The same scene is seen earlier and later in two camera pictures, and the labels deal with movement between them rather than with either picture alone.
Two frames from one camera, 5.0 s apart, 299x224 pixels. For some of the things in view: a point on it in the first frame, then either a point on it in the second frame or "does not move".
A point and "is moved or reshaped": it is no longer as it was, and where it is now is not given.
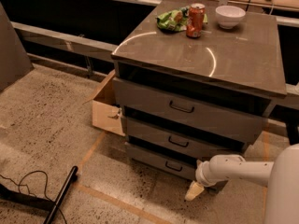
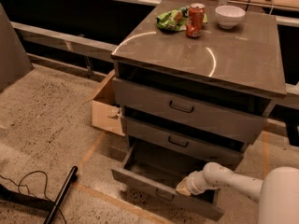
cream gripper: (201, 174) -> (193, 183)
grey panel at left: (14, 63) does not move
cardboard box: (106, 114) does not move
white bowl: (229, 16) does not move
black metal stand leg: (36, 202) does not move
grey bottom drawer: (150, 161) is moved or reshaped
